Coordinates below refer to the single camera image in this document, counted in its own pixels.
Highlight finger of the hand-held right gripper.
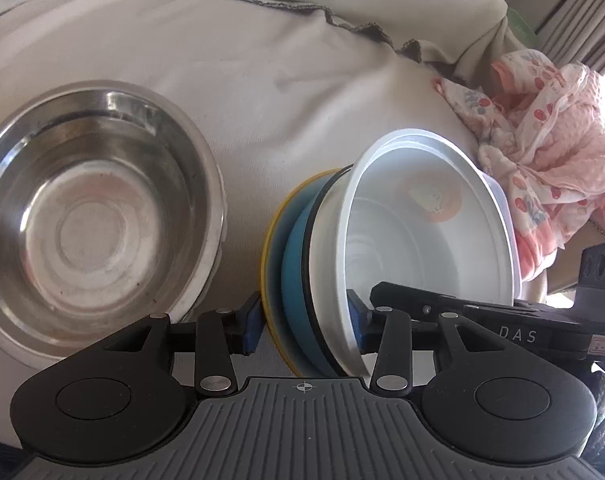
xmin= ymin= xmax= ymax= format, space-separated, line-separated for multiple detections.
xmin=370 ymin=282 xmax=515 ymax=318

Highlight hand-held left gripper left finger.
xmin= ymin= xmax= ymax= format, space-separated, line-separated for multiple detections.
xmin=105 ymin=292 xmax=263 ymax=397

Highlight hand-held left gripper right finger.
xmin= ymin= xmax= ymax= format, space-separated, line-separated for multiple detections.
xmin=347 ymin=288 xmax=483 ymax=397

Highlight white bowl with yellow rim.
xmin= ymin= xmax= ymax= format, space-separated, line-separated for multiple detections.
xmin=261 ymin=166 xmax=353 ymax=378

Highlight blue bowl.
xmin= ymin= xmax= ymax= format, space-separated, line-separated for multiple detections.
xmin=281 ymin=172 xmax=354 ymax=378

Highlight white bowl with red pattern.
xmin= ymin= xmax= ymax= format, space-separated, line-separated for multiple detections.
xmin=309 ymin=132 xmax=515 ymax=378

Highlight white and red plastic tray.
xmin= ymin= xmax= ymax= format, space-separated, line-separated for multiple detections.
xmin=379 ymin=128 xmax=524 ymax=306

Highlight stainless steel bowl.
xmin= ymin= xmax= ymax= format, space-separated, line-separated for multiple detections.
xmin=0 ymin=80 xmax=227 ymax=368

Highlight pink textured garment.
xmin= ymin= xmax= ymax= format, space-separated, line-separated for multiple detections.
xmin=492 ymin=52 xmax=605 ymax=281

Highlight white floral print cloth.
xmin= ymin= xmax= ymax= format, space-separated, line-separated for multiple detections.
xmin=432 ymin=50 xmax=600 ymax=281

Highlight beige sofa cover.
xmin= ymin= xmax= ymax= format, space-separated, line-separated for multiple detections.
xmin=0 ymin=0 xmax=548 ymax=448

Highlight pale green plastic item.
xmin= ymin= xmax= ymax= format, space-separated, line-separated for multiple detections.
xmin=508 ymin=7 xmax=540 ymax=48

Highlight grey curtain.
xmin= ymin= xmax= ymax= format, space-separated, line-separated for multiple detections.
xmin=532 ymin=0 xmax=605 ymax=77

